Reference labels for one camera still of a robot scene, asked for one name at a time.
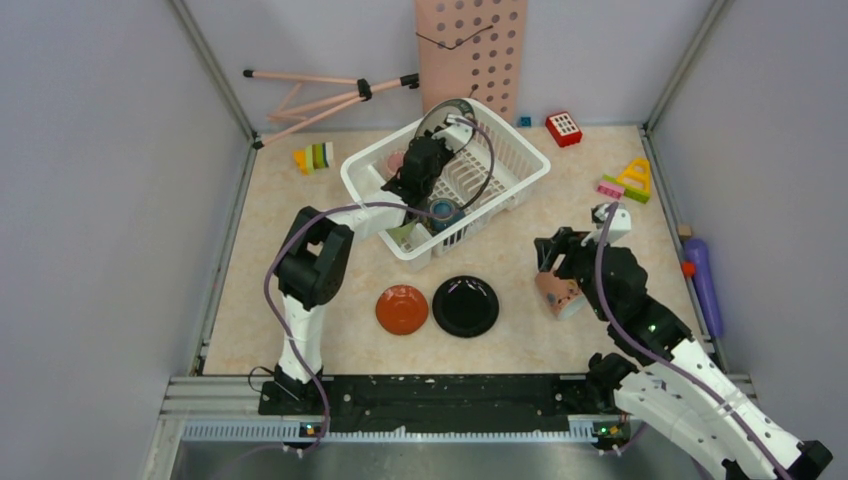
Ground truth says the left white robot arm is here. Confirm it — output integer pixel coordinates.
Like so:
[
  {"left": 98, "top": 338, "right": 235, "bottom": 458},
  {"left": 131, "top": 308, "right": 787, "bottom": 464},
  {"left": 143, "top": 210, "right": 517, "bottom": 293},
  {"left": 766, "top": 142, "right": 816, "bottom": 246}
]
[{"left": 263, "top": 114, "right": 479, "bottom": 414}]

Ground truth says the green toy brick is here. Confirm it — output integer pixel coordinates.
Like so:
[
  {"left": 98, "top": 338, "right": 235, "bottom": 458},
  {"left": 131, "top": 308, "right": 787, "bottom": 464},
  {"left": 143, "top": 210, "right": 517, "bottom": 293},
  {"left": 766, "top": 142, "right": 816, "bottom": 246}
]
[{"left": 602, "top": 175, "right": 651, "bottom": 204}]

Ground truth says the pink perforated board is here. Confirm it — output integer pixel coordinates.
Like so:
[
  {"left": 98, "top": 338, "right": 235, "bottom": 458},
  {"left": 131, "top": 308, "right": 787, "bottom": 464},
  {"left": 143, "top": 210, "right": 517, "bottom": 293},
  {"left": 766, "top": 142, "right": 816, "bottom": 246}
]
[{"left": 414, "top": 0, "right": 529, "bottom": 123}]

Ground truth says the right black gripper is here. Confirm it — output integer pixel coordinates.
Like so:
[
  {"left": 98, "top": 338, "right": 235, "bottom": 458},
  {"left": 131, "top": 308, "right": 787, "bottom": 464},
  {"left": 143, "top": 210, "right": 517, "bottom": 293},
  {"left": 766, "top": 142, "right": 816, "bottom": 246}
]
[{"left": 535, "top": 226, "right": 615, "bottom": 321}]

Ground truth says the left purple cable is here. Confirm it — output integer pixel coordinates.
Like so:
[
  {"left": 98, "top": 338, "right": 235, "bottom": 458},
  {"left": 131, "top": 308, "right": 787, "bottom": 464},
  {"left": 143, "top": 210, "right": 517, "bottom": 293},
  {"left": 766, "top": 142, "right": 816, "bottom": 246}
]
[{"left": 262, "top": 115, "right": 497, "bottom": 452}]

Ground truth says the black plate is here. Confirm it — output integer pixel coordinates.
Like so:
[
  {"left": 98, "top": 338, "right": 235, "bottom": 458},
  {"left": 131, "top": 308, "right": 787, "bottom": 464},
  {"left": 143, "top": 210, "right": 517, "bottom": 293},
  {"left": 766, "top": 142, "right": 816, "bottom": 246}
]
[{"left": 431, "top": 275, "right": 500, "bottom": 338}]

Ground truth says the small wooden block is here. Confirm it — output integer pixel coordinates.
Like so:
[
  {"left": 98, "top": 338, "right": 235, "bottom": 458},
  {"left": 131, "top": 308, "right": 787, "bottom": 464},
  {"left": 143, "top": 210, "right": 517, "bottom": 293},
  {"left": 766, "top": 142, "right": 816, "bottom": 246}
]
[{"left": 677, "top": 224, "right": 694, "bottom": 242}]

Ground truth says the red grid toy block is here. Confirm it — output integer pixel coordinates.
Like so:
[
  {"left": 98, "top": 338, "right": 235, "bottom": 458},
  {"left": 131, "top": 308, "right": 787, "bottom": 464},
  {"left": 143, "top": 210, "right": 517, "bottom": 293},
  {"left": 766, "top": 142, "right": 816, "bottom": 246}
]
[{"left": 544, "top": 111, "right": 583, "bottom": 148}]

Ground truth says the pink patterned mug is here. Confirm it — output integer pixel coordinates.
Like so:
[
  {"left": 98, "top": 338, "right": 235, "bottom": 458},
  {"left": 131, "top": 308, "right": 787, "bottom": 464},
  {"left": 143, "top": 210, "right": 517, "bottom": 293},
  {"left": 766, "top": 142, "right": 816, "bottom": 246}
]
[{"left": 385, "top": 151, "right": 405, "bottom": 178}]

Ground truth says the brown ceramic bowl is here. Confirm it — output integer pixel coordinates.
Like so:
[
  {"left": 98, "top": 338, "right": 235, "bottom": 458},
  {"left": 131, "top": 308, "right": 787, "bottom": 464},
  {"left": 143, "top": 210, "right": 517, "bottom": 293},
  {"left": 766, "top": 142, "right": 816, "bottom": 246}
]
[{"left": 424, "top": 198, "right": 465, "bottom": 234}]

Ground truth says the multicolour striped toy block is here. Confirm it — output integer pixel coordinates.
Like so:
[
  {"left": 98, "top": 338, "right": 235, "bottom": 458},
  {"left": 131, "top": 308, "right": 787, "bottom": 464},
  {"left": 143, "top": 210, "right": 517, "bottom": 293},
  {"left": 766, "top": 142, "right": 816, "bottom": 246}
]
[{"left": 292, "top": 142, "right": 335, "bottom": 176}]

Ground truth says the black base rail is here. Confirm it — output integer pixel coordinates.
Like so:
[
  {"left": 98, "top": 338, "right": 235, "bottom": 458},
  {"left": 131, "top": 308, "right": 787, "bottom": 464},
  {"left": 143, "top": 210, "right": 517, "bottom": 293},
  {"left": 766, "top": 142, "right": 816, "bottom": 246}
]
[{"left": 258, "top": 374, "right": 635, "bottom": 442}]

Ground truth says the light green mug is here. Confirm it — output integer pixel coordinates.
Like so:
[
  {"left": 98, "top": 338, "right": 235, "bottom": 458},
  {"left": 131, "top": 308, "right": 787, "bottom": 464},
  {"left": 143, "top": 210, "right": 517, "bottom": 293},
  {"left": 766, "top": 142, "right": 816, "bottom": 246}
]
[{"left": 386, "top": 221, "right": 417, "bottom": 245}]

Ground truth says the pink toy brick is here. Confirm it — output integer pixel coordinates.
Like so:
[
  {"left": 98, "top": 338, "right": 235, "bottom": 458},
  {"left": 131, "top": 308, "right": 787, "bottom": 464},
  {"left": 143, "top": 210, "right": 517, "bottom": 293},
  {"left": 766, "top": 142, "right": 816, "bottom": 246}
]
[{"left": 596, "top": 181, "right": 626, "bottom": 200}]

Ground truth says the white plastic dish rack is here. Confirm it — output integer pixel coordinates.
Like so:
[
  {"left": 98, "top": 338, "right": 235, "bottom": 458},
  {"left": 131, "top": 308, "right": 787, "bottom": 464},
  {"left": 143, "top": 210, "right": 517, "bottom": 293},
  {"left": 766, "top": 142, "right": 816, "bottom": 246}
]
[{"left": 341, "top": 98, "right": 551, "bottom": 271}]

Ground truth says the salmon mug white interior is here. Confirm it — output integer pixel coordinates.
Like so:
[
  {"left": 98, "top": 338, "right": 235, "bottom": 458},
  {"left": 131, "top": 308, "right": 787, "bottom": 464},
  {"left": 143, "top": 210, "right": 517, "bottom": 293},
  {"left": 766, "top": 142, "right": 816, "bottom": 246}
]
[{"left": 534, "top": 271, "right": 588, "bottom": 321}]

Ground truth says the yellow triangular toy block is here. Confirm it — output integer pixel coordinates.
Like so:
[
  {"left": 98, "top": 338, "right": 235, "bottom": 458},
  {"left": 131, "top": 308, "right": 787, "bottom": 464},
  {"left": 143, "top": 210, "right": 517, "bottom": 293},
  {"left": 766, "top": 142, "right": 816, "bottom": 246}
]
[{"left": 616, "top": 158, "right": 652, "bottom": 194}]

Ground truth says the pink tripod stand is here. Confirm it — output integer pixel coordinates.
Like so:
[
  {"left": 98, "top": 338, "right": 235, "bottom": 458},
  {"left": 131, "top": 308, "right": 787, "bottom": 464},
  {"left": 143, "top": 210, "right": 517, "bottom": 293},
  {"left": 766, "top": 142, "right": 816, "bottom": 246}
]
[{"left": 242, "top": 69, "right": 420, "bottom": 151}]

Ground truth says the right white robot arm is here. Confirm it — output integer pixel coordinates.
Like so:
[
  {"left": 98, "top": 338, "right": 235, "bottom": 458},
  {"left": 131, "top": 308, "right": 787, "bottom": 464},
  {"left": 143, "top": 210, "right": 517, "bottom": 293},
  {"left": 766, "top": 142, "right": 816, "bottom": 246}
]
[{"left": 534, "top": 202, "right": 833, "bottom": 479}]

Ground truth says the white plate green rim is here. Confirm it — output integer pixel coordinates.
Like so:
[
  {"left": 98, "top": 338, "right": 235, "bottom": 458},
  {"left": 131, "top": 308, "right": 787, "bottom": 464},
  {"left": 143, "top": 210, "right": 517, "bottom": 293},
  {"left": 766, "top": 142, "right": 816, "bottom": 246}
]
[{"left": 413, "top": 98, "right": 476, "bottom": 150}]

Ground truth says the purple cylinder toy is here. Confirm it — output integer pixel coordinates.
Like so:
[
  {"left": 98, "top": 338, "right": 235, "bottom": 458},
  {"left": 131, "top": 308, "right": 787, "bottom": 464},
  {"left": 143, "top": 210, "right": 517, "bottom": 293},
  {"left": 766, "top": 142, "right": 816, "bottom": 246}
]
[{"left": 682, "top": 238, "right": 725, "bottom": 338}]

